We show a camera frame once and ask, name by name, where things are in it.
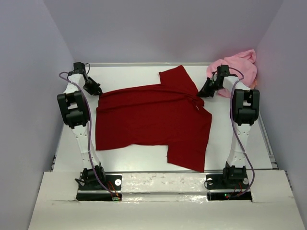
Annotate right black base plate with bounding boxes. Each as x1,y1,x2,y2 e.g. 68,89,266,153
204,174,252,201

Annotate pink t shirt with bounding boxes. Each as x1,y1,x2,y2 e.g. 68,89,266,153
207,49,257,89

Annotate metal rail at front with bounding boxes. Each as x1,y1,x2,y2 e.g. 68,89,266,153
106,169,223,174

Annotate red t shirt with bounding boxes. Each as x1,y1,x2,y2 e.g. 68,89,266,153
95,66,212,172

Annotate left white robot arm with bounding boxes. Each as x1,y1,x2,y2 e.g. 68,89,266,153
57,62,108,191

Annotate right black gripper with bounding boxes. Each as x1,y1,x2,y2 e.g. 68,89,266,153
197,78,224,98

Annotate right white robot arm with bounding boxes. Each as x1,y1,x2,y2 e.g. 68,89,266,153
198,65,260,193

